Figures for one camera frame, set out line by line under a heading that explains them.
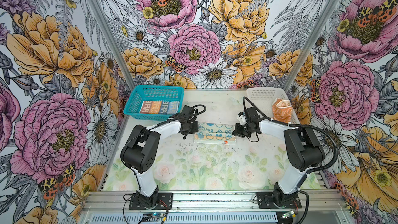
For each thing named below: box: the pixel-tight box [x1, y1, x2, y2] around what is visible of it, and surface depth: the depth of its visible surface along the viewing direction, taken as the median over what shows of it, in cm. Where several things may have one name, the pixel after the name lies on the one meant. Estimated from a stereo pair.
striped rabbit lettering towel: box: [138, 100, 180, 115], surface depth 111 cm
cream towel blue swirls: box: [193, 121, 237, 145], surface depth 96 cm
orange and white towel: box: [272, 97, 293, 123], surface depth 101 cm
